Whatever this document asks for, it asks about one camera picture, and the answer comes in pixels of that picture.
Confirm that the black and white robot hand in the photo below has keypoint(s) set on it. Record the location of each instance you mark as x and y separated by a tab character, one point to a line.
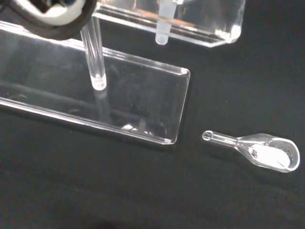
57	17

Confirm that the black bench cloth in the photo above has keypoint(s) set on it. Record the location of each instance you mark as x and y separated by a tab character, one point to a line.
166	190

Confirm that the clear acrylic funnel stand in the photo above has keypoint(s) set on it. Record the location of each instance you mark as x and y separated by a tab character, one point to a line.
133	100

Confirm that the glass weighing funnel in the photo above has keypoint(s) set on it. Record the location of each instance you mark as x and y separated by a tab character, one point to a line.
267	152

